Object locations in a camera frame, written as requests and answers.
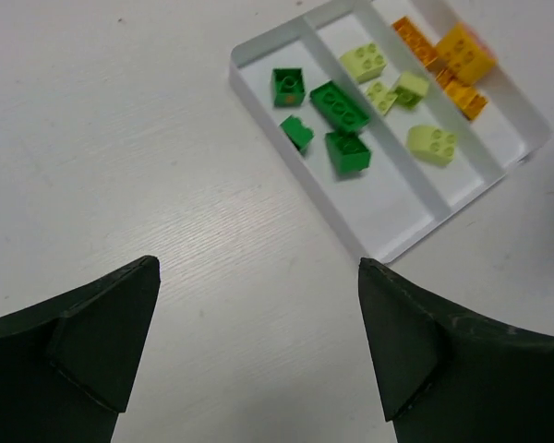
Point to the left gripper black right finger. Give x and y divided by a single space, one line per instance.
448 374

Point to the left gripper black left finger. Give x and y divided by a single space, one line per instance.
68 364

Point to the lime lego brick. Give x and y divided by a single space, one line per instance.
431 144
410 90
381 97
364 63

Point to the dark green lego brick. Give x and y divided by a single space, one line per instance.
347 152

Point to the dark green small lego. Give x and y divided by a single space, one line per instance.
298 133

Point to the yellow long lego brick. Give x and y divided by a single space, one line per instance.
467 99

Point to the dark green square lego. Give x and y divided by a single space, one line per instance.
338 108

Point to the orange lego brick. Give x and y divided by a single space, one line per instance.
418 43

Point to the orange flower lego piece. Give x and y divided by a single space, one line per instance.
465 54

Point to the white three-compartment tray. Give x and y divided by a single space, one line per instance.
398 200

